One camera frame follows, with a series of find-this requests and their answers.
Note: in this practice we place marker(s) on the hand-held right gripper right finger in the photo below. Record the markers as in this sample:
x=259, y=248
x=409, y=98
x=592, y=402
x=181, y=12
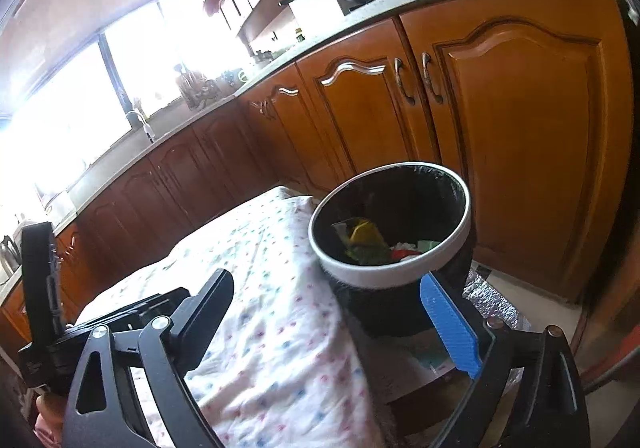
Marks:
x=450, y=328

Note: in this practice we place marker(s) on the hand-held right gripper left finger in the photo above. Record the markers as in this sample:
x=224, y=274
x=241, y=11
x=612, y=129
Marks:
x=210, y=308

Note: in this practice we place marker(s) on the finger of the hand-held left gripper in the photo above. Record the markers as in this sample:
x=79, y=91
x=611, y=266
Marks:
x=150, y=305

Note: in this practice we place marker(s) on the white rimmed trash bin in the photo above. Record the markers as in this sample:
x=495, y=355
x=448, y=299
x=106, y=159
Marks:
x=395, y=278

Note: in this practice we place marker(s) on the green printed wrapper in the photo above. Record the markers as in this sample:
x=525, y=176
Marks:
x=429, y=245

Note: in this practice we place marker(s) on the red snack wrapper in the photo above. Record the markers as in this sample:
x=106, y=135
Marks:
x=405, y=254

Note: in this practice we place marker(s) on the light green wrapper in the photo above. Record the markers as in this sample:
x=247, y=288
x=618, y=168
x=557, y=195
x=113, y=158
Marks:
x=367, y=254

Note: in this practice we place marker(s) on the yellow snack wrapper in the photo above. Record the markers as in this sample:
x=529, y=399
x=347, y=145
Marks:
x=365, y=233

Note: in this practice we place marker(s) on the silver grey wrapper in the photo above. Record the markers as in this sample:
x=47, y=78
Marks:
x=341, y=230

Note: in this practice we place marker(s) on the person's left hand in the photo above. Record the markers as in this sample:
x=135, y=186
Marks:
x=47, y=420

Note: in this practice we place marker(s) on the steel kettle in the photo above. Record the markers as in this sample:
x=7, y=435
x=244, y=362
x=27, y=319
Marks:
x=7, y=253

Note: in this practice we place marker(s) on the silver foil mat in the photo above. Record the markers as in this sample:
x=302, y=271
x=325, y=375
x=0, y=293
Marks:
x=495, y=303

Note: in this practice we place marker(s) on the white floral cloth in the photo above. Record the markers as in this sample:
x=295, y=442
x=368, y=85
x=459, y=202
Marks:
x=280, y=328

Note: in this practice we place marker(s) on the sink faucet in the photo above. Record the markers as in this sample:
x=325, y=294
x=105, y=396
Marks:
x=142, y=121

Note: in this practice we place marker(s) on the kitchen window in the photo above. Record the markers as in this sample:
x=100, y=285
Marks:
x=75, y=103

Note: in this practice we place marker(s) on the wooden kitchen cabinets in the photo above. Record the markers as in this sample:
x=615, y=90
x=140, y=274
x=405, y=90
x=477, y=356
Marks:
x=525, y=128

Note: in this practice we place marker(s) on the brown bottles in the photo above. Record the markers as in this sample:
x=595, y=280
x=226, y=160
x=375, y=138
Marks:
x=195, y=86

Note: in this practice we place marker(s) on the group of condiment jars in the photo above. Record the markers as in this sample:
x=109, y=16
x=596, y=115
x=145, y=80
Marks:
x=300, y=34

